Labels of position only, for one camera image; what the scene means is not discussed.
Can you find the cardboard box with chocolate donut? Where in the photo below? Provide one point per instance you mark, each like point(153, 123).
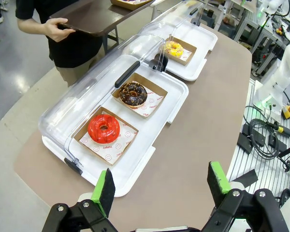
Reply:
point(157, 87)

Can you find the person's right hand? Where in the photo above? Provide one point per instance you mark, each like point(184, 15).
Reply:
point(56, 30)

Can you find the chocolate sprinkled donut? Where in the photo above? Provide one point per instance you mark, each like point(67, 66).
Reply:
point(133, 96)

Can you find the person in black shirt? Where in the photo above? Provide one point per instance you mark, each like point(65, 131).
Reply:
point(70, 48)

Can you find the yellow emergency stop button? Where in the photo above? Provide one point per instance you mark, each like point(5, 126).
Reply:
point(288, 111)

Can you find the person's right forearm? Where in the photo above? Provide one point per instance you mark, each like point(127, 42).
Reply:
point(30, 25)

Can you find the printed paper under yellow donut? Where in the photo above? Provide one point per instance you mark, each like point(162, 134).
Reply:
point(186, 56)

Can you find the printed paper under red donut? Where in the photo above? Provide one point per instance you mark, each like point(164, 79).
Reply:
point(116, 149)

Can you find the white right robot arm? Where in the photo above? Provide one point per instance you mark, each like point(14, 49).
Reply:
point(278, 82)

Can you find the red glazed donut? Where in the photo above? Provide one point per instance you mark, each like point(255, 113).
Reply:
point(99, 134)

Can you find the dark brown serving tray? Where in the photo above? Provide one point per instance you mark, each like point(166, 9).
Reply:
point(96, 19)

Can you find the white display tray base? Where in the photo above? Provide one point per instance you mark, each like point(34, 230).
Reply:
point(159, 135)
point(203, 48)

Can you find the yellow sprinkled donut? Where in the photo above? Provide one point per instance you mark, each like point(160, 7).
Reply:
point(177, 52)

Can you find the yellow black handheld switch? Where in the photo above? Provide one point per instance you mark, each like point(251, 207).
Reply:
point(285, 131)

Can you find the clear display lid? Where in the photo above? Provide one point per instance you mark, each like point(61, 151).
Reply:
point(87, 82)
point(164, 29)

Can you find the cardboard box with yellow donut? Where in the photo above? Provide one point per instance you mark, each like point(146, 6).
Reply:
point(189, 47)

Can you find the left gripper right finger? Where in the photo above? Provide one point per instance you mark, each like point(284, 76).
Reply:
point(220, 183)

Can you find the black flat strip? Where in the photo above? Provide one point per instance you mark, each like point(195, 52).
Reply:
point(246, 177)

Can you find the cardboard box with red donut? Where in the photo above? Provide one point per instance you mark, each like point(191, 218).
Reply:
point(87, 146)

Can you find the cardboard box with pink donut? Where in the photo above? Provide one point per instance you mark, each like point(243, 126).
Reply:
point(133, 6)

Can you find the printed paper under chocolate donut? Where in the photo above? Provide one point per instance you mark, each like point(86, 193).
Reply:
point(152, 102)

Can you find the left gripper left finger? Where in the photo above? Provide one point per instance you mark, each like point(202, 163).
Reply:
point(106, 193)

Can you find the pink frosted donut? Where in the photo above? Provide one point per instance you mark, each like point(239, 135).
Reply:
point(133, 1)

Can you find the black mounting block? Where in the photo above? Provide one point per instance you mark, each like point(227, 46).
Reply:
point(244, 143)
point(278, 145)

